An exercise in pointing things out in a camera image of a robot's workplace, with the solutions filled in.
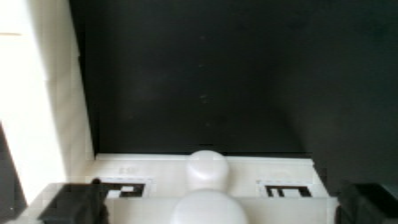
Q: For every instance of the white drawer cabinet frame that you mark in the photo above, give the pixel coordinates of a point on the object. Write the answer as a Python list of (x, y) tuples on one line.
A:
[(42, 110)]

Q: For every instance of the white drawer box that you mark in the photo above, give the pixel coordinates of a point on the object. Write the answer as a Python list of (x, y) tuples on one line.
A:
[(204, 207), (179, 173)]

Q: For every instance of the white front drawer box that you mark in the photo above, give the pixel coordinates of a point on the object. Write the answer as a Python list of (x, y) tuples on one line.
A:
[(179, 173)]

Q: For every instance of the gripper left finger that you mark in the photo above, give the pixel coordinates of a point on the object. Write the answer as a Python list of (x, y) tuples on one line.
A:
[(76, 206)]

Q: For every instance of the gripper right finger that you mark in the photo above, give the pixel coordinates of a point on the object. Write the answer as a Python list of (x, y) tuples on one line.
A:
[(367, 204)]

